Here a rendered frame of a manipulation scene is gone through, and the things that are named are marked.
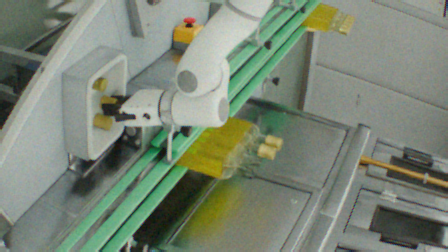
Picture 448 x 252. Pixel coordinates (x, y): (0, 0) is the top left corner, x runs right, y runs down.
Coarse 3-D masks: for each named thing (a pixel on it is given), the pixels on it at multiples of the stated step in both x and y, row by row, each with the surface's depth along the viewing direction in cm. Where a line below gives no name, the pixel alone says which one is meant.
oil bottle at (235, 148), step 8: (200, 136) 167; (208, 136) 167; (216, 136) 167; (208, 144) 164; (216, 144) 164; (224, 144) 165; (232, 144) 165; (240, 144) 165; (232, 152) 162; (240, 152) 163; (240, 160) 164
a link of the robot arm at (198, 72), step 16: (224, 16) 117; (240, 16) 116; (208, 32) 116; (224, 32) 116; (240, 32) 117; (192, 48) 117; (208, 48) 116; (224, 48) 116; (192, 64) 118; (208, 64) 116; (176, 80) 121; (192, 80) 119; (208, 80) 118; (192, 96) 121
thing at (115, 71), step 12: (120, 60) 137; (96, 72) 128; (108, 72) 142; (120, 72) 141; (108, 84) 144; (120, 84) 142; (96, 96) 144; (96, 108) 146; (96, 132) 145; (108, 132) 146; (120, 132) 148; (96, 144) 141; (108, 144) 143; (96, 156) 138
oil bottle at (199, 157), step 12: (192, 144) 163; (204, 144) 163; (180, 156) 162; (192, 156) 160; (204, 156) 159; (216, 156) 160; (228, 156) 160; (192, 168) 162; (204, 168) 161; (216, 168) 159; (228, 168) 158
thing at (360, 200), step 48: (288, 144) 203; (336, 144) 205; (384, 144) 210; (192, 192) 176; (336, 192) 176; (384, 192) 182; (432, 192) 184; (144, 240) 155; (336, 240) 159; (384, 240) 162; (432, 240) 162
